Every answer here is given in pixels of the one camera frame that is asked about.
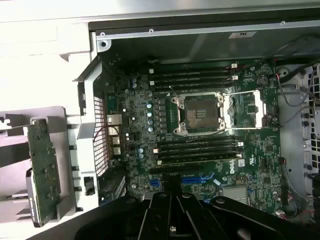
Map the black RAM slot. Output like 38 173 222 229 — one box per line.
156 153 243 166
148 83 232 93
152 141 245 152
149 69 232 79
149 62 238 73
148 74 240 86
157 148 238 158
158 136 237 145

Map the black and grey PC case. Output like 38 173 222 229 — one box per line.
71 6 320 240

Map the white case label sticker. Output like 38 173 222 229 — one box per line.
228 31 258 40

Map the thin metal locking lever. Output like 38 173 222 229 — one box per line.
168 85 182 100

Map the round coin cell battery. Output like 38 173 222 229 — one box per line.
258 74 270 87

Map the long black expansion slot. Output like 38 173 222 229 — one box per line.
149 164 201 175

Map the silver chipset heat sink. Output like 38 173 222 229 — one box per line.
223 186 249 206

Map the CPU socket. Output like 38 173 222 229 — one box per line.
170 92 226 136

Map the red black twisted wire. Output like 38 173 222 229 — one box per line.
94 125 120 141

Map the perforated metal disk cage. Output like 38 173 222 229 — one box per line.
299 62 320 198

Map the grey parts rack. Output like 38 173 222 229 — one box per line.
0 106 77 227

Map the green motherboard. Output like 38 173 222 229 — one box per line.
104 58 285 217

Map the blue expansion slot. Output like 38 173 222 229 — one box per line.
149 177 210 187

